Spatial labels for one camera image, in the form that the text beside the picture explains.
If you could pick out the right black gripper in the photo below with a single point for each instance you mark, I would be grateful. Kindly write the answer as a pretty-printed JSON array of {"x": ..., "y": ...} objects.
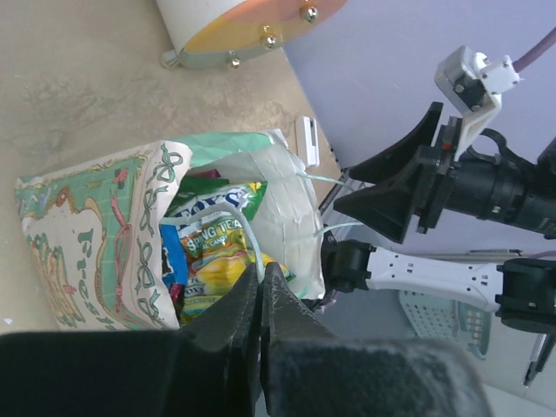
[{"x": 404, "y": 182}]

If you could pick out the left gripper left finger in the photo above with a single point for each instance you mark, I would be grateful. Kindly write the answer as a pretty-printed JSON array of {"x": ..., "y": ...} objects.
[{"x": 218, "y": 359}]

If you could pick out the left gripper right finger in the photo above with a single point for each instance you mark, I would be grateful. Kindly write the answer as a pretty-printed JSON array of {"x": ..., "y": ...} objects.
[{"x": 294, "y": 343}]

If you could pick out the green yellow candy packet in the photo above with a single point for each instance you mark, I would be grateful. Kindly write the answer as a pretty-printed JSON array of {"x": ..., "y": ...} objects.
[{"x": 217, "y": 254}]

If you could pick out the green paper gift bag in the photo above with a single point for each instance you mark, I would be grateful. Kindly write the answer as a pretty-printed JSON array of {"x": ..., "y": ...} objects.
[{"x": 94, "y": 229}]

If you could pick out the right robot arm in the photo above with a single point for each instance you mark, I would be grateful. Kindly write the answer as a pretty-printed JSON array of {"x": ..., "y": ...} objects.
[{"x": 503, "y": 189}]

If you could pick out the purple berry candy packet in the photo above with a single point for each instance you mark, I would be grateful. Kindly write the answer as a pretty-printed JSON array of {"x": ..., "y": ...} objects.
[{"x": 176, "y": 293}]

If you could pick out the small white plastic block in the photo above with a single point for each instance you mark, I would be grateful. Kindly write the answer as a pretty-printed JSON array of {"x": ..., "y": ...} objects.
[{"x": 307, "y": 141}]

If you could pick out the blue candy packet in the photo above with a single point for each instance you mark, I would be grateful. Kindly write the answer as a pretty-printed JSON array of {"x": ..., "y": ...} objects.
[{"x": 174, "y": 260}]

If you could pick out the white plastic basket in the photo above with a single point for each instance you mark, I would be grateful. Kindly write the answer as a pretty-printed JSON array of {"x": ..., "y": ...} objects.
[{"x": 436, "y": 317}]

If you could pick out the round mini drawer cabinet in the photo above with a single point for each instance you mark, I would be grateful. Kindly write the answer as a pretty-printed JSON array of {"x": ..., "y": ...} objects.
[{"x": 213, "y": 33}]

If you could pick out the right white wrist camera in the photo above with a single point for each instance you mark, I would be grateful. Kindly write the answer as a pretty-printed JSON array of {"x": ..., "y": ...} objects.
[{"x": 474, "y": 85}]

